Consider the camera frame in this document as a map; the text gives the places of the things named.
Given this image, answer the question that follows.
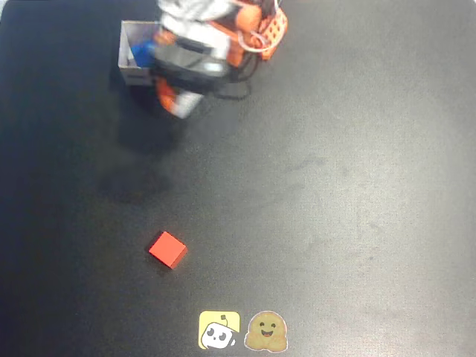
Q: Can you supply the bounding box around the yellow robot face sticker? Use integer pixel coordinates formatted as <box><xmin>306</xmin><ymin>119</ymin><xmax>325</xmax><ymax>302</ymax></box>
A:
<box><xmin>198</xmin><ymin>310</ymin><xmax>241</xmax><ymax>350</ymax></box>

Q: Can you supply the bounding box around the white cardboard box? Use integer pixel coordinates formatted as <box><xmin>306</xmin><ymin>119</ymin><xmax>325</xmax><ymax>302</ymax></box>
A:
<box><xmin>117</xmin><ymin>19</ymin><xmax>167</xmax><ymax>87</ymax></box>

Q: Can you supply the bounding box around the black table mat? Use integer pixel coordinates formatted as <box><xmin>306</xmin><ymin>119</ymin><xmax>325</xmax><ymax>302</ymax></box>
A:
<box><xmin>0</xmin><ymin>0</ymin><xmax>476</xmax><ymax>357</ymax></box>

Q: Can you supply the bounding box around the hugging face emoji sticker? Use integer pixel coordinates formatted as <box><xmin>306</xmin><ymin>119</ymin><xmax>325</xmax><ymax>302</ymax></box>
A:
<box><xmin>243</xmin><ymin>310</ymin><xmax>289</xmax><ymax>352</ymax></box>

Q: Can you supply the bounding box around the blue cube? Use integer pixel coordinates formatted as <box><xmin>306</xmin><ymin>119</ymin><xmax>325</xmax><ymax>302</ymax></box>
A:
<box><xmin>129</xmin><ymin>39</ymin><xmax>158</xmax><ymax>68</ymax></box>

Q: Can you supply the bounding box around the red cube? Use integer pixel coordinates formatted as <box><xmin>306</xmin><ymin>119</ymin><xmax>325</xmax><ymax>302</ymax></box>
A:
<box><xmin>147</xmin><ymin>230</ymin><xmax>189</xmax><ymax>269</ymax></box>

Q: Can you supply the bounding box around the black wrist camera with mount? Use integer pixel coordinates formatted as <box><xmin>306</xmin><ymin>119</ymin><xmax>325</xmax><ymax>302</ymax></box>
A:
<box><xmin>151</xmin><ymin>41</ymin><xmax>232</xmax><ymax>91</ymax></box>

